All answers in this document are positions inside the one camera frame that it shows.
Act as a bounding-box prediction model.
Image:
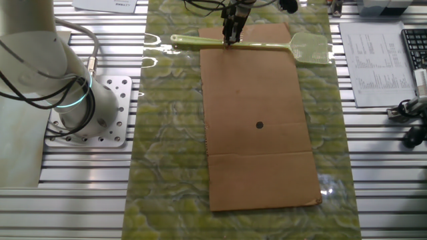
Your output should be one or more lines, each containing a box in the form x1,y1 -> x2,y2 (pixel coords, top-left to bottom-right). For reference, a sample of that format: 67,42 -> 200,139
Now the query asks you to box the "white paper dense print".
339,21 -> 416,108

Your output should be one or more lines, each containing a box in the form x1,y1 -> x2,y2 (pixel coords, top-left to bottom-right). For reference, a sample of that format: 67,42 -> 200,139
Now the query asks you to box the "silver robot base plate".
44,75 -> 133,149

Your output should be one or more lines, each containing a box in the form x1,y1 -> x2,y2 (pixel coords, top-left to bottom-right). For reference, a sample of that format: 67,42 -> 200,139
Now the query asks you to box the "black round device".
402,125 -> 427,149

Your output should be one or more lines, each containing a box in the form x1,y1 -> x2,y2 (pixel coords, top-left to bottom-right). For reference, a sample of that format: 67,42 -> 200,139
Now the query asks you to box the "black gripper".
222,1 -> 252,47

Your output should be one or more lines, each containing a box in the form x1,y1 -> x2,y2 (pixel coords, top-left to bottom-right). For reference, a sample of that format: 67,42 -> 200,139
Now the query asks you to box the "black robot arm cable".
0,38 -> 96,139

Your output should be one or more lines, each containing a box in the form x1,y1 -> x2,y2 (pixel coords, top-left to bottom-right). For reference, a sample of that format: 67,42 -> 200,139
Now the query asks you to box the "black computer keyboard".
401,28 -> 427,71

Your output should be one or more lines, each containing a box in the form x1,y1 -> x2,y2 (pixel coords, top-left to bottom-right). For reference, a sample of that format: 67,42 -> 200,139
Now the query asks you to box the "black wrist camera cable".
182,0 -> 232,13

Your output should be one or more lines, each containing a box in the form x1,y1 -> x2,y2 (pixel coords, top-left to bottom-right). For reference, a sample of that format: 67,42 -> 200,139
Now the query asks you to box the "light green plastic flyswatter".
169,31 -> 333,65

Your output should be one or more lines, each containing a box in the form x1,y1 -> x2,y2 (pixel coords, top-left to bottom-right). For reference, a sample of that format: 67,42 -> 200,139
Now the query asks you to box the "brown cardboard sheet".
197,22 -> 324,213

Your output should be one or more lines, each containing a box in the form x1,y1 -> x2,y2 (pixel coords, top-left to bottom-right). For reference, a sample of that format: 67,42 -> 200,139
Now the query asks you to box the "green marble pattern mat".
121,0 -> 362,240

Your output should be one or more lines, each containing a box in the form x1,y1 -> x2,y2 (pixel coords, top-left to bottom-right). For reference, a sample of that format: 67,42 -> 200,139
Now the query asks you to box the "grey black box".
358,0 -> 414,17

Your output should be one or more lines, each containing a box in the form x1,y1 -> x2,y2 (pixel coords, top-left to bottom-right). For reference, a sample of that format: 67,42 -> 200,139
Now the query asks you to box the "small black round camera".
279,0 -> 299,15

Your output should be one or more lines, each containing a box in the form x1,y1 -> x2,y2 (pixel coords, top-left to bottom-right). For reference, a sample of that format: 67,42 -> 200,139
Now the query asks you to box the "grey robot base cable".
53,16 -> 101,77

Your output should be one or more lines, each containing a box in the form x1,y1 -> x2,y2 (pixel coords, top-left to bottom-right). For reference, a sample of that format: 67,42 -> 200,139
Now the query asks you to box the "white paper short text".
71,0 -> 138,14

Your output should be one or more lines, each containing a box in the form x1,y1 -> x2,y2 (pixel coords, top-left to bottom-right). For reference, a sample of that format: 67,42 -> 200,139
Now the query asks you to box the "small silver camera on stand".
386,68 -> 427,121

